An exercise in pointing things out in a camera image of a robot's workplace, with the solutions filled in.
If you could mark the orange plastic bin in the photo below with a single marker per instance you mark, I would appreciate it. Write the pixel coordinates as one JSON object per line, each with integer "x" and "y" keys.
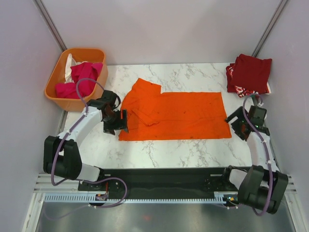
{"x": 92, "y": 55}

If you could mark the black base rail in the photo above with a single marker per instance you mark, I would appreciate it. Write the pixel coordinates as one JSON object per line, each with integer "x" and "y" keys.
{"x": 162, "y": 182}

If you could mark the orange t shirt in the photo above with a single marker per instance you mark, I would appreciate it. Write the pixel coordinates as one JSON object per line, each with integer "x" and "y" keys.
{"x": 153, "y": 115}

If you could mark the pink t shirt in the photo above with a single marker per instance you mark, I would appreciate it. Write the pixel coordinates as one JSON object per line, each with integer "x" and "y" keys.
{"x": 81, "y": 74}

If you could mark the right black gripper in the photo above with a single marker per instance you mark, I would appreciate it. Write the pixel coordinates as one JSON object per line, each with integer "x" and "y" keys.
{"x": 240, "y": 114}

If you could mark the red printed folded shirt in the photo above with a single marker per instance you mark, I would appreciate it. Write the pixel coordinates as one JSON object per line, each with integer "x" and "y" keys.
{"x": 241, "y": 92}

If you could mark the white slotted cable duct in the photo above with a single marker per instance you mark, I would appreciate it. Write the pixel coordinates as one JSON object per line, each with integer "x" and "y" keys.
{"x": 216, "y": 198}

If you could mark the dark red folded shirt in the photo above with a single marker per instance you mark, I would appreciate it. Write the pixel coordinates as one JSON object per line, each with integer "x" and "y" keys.
{"x": 251, "y": 73}

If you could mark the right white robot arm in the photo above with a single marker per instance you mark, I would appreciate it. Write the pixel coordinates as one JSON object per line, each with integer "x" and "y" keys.
{"x": 262, "y": 186}

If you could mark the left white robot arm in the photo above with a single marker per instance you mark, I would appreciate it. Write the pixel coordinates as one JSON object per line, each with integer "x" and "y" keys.
{"x": 61, "y": 153}

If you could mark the white cloth in bin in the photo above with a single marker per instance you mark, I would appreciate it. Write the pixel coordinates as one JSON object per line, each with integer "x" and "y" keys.
{"x": 69, "y": 63}

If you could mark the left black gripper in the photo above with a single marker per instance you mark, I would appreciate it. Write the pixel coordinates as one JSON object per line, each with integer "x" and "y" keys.
{"x": 121, "y": 123}

